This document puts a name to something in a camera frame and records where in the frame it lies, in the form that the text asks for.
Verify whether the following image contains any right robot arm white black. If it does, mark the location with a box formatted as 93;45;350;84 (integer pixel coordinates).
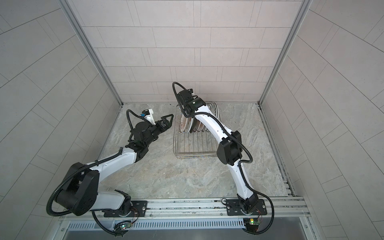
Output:
174;89;259;215

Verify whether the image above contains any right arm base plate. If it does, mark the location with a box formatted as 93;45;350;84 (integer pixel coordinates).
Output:
221;199;268;216

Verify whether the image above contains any white watermelon pattern plate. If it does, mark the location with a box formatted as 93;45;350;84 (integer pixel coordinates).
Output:
180;114;188;133

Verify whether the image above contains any circuit board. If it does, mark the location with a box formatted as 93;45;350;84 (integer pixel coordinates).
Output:
243;218;261;235
114;221;132;236

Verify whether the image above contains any corner aluminium profile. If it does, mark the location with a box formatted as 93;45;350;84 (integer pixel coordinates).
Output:
58;0;124;107
259;0;312;106

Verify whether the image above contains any left corner aluminium profile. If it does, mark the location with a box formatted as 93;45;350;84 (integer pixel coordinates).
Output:
58;0;124;107

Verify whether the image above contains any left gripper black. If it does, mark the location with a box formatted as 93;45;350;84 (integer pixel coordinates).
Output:
143;115;174;149

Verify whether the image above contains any right corner aluminium profile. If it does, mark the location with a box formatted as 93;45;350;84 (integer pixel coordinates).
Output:
259;0;312;106

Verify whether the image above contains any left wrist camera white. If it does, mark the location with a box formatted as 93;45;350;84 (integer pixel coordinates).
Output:
141;109;155;125

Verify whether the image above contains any black white striped plate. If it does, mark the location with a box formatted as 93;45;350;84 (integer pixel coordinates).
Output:
208;103;216;117

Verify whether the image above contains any left circuit board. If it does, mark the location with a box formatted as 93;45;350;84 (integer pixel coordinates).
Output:
114;221;132;236

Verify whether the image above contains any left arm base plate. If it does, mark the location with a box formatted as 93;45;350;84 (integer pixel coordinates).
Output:
102;201;148;218

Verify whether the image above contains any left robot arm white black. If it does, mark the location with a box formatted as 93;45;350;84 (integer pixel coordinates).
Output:
46;110;174;217

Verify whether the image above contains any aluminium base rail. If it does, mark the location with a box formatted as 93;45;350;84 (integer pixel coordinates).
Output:
58;196;310;222

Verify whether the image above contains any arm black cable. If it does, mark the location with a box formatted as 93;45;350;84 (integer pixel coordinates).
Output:
45;109;145;237
171;81;276;235

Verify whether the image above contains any right circuit board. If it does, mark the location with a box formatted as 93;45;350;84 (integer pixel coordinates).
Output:
243;218;261;235

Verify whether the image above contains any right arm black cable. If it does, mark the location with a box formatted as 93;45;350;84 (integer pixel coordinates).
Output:
171;81;276;235

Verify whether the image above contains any metal wire dish rack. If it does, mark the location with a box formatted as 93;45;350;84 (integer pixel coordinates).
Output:
173;106;218;159

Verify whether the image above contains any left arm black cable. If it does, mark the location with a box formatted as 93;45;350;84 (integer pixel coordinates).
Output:
45;109;145;237

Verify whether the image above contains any orange sunburst plate front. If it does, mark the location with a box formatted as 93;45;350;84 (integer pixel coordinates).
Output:
192;119;201;133

